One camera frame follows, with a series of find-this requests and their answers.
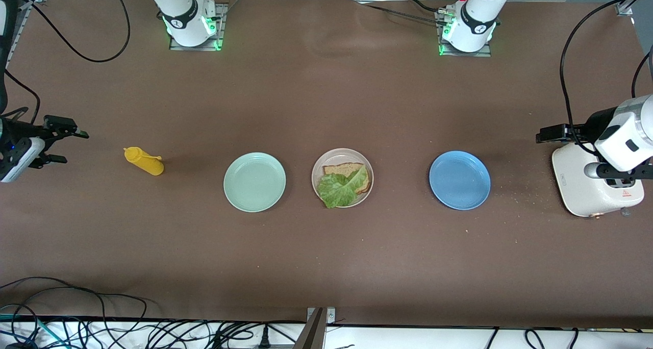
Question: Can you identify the yellow squeeze bottle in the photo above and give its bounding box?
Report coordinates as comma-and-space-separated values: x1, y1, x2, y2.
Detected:
123, 146, 165, 177

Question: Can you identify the brown bread slice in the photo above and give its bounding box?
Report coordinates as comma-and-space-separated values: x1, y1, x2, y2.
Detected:
323, 162, 371, 195

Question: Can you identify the green lettuce leaf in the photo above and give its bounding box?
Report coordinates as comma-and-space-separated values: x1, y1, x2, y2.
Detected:
317, 164, 369, 210

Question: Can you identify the blue plate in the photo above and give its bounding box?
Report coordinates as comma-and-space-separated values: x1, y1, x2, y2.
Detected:
429, 151, 491, 210

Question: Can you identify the mint green plate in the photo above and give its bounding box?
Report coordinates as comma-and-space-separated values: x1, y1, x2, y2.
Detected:
223, 152, 287, 213

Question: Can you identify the beige plate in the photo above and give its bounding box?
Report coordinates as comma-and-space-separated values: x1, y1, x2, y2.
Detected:
311, 148, 374, 208

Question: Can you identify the white toaster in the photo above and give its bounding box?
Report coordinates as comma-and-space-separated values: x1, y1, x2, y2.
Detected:
551, 135, 645, 219

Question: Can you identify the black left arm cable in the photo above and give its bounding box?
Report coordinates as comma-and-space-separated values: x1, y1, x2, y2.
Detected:
559, 0, 653, 157

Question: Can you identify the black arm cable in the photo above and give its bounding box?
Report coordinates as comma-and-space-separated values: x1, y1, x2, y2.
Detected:
5, 0, 131, 126
559, 0, 653, 157

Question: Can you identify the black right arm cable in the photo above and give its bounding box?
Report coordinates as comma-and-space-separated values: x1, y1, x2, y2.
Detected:
5, 0, 131, 126

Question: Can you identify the black looping floor cable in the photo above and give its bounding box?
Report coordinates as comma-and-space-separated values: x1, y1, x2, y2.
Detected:
0, 276, 149, 321

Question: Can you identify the teal cable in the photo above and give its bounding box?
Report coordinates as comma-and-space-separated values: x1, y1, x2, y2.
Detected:
0, 312, 54, 349

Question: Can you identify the black base cable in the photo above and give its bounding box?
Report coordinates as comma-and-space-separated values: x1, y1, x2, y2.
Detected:
355, 0, 450, 27

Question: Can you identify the grey metal bracket post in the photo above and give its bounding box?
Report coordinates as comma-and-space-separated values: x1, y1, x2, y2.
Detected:
293, 307, 337, 349

